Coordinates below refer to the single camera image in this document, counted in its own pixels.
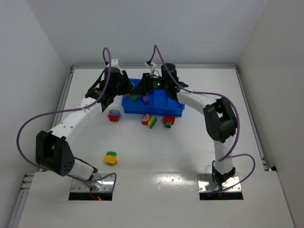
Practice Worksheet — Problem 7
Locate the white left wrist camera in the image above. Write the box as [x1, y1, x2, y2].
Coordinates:
[110, 58, 123, 75]

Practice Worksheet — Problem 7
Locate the metal base plate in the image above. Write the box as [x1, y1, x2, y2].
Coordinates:
[70, 173, 116, 193]
[197, 172, 242, 192]

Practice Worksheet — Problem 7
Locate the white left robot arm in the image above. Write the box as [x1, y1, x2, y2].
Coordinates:
[36, 67, 133, 182]

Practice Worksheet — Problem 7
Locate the green rectangular lego brick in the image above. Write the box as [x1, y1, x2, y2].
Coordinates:
[129, 95, 140, 102]

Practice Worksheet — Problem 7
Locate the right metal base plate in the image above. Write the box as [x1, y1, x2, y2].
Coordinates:
[197, 172, 242, 192]

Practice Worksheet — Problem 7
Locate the purple rectangular lego brick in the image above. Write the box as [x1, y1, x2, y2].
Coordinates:
[142, 95, 150, 105]

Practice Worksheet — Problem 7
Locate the aluminium table edge rail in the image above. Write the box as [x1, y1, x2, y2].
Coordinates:
[7, 64, 74, 228]

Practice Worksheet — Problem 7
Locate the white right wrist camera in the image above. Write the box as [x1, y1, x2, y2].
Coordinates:
[144, 60, 157, 75]

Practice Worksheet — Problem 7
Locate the green lego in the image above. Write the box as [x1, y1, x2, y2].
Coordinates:
[106, 151, 117, 157]

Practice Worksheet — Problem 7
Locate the blue divided plastic bin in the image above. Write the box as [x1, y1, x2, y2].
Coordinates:
[122, 89, 185, 117]

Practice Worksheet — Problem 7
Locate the red lego with pink cloud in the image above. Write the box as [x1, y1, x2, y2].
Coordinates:
[142, 114, 151, 125]

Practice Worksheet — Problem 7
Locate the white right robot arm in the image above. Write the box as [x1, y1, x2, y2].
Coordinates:
[131, 63, 239, 188]

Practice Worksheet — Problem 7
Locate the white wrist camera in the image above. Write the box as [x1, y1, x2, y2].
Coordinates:
[110, 58, 123, 75]
[144, 60, 157, 75]

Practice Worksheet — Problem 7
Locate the red lego with purple flower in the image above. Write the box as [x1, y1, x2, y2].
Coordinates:
[108, 109, 121, 122]

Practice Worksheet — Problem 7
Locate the red lego block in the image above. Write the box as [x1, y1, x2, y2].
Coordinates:
[163, 115, 176, 125]

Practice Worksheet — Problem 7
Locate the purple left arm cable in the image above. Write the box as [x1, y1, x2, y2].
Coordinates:
[16, 47, 117, 190]

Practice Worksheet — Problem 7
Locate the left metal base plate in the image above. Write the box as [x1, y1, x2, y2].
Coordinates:
[70, 173, 116, 193]

